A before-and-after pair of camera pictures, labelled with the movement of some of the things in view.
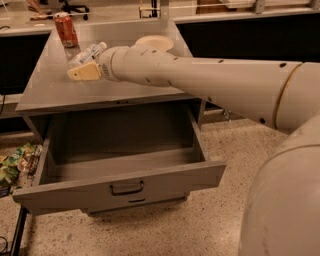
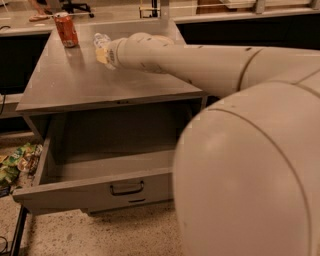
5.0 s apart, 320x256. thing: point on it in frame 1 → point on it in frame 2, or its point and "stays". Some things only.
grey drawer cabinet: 111,144 stays
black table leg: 16,247 stays
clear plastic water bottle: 87,56 → 102,41
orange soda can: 67,31 stays
